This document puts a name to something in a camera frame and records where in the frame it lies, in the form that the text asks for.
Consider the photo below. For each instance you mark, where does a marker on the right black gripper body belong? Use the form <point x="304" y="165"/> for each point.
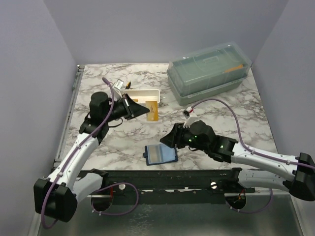
<point x="185" y="138"/>

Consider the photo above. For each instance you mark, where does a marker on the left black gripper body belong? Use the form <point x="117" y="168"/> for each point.
<point x="119" y="110"/>

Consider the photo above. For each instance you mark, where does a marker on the white rectangular tray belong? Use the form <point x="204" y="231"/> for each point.
<point x="143" y="95"/>

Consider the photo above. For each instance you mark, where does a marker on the gold VIP card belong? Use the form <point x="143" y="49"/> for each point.
<point x="152" y="115"/>

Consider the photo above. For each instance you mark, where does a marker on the blue card holder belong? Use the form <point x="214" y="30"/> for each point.
<point x="168" y="155"/>

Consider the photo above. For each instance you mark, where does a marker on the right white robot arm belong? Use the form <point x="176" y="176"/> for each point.
<point x="293" y="174"/>

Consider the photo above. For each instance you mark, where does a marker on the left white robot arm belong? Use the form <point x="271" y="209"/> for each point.
<point x="59" y="194"/>

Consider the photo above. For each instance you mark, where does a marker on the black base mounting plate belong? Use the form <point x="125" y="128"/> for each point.
<point x="155" y="187"/>

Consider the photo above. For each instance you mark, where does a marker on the green bin with clear lid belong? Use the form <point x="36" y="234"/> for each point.
<point x="208" y="72"/>

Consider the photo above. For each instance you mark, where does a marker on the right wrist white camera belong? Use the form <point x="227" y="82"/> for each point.
<point x="190" y="116"/>

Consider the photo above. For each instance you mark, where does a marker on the yellow black handled screwdriver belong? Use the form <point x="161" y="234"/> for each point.
<point x="128" y="85"/>

